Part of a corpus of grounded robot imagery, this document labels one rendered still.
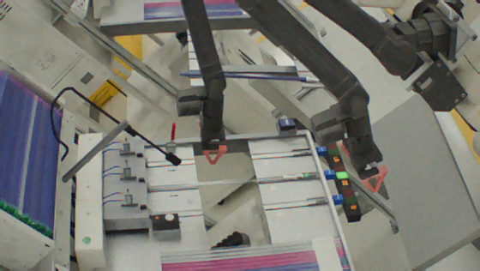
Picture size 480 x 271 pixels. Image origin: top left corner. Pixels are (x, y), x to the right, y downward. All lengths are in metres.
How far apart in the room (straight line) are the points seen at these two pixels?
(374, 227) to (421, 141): 0.82
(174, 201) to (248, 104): 1.18
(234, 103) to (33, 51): 0.98
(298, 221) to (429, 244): 0.40
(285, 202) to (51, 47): 1.33
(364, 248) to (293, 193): 0.85
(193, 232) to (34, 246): 0.51
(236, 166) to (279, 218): 1.40
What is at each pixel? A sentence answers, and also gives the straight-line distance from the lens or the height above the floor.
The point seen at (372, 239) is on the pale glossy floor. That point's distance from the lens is 2.78.
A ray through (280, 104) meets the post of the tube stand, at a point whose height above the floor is 0.68.
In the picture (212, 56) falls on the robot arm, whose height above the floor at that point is 1.29.
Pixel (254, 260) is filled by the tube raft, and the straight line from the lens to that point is 1.81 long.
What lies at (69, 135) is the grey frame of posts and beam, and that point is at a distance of 2.04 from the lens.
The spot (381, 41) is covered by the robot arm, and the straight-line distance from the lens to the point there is 1.31.
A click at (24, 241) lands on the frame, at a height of 1.46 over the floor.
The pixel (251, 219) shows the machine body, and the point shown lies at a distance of 2.34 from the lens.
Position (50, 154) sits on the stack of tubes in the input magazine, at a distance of 1.86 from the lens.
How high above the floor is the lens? 2.09
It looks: 35 degrees down
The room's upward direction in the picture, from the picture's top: 52 degrees counter-clockwise
